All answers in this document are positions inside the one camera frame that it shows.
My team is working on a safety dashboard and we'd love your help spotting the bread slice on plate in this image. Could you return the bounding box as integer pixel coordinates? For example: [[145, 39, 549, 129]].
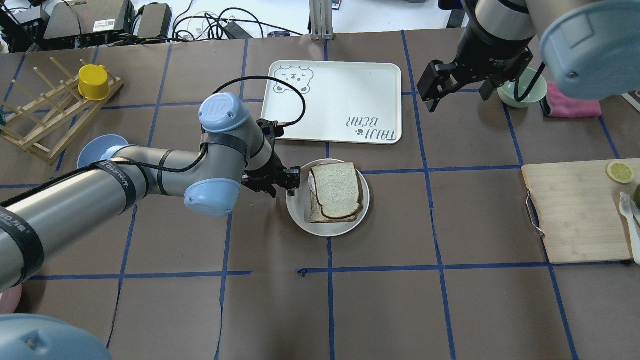
[[307, 191, 358, 224]]

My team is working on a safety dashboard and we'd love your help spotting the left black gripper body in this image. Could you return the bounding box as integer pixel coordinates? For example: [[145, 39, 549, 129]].
[[241, 150, 301, 193]]

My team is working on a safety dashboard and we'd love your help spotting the lemon half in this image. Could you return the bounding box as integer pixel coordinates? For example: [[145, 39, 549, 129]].
[[605, 161, 635, 185]]

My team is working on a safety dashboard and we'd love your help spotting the wooden dish rack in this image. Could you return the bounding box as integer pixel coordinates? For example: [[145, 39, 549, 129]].
[[1, 57, 124, 166]]

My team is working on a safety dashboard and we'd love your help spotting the green bowl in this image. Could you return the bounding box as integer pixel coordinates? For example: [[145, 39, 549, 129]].
[[497, 81, 548, 109]]

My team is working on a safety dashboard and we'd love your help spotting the avocado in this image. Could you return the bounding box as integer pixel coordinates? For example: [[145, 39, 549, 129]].
[[632, 184, 640, 209]]

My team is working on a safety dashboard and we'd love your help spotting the white plastic knife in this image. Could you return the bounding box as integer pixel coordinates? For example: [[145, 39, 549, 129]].
[[630, 199, 640, 226]]

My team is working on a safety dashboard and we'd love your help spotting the blue bowl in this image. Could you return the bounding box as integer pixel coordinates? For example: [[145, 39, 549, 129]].
[[77, 134, 130, 169]]

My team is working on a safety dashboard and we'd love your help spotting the aluminium frame post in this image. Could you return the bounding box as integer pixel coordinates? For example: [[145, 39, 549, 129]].
[[309, 0, 335, 41]]

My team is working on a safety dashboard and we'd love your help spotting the wooden cutting board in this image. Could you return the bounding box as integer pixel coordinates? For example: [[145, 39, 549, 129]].
[[521, 158, 639, 264]]

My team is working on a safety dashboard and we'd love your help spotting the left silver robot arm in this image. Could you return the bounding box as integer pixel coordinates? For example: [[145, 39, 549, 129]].
[[1, 92, 301, 291]]

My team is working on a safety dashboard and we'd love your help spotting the fried egg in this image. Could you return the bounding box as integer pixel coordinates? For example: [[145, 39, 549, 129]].
[[308, 168, 317, 196]]

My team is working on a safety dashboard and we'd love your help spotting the cream bear tray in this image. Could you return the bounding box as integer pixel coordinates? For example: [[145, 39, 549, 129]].
[[261, 60, 403, 145]]

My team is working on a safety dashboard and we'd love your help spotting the black computer box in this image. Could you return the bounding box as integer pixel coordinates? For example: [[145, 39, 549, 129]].
[[43, 0, 173, 44]]

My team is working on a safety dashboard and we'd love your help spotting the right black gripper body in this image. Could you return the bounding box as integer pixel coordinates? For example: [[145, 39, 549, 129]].
[[416, 20, 533, 102]]

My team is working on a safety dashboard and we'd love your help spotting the bread slice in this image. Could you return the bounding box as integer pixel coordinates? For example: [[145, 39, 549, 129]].
[[307, 191, 358, 224], [311, 162, 362, 219]]

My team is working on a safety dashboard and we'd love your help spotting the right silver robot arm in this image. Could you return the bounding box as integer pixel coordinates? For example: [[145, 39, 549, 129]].
[[416, 0, 640, 112]]

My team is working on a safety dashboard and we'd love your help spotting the pink cloth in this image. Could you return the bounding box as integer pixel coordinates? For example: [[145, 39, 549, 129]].
[[539, 82, 602, 119]]

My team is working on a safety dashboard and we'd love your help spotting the yellow mug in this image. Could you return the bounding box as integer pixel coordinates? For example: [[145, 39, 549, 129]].
[[78, 64, 111, 101]]

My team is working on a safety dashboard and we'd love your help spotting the black power adapter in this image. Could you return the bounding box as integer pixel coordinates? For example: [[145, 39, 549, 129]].
[[222, 22, 253, 40]]

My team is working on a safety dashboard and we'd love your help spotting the white plastic fork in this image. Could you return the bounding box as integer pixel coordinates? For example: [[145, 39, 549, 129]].
[[619, 193, 640, 264]]

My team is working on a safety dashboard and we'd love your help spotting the pink bowl with ice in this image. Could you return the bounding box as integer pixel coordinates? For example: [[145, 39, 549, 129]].
[[0, 284, 23, 315]]

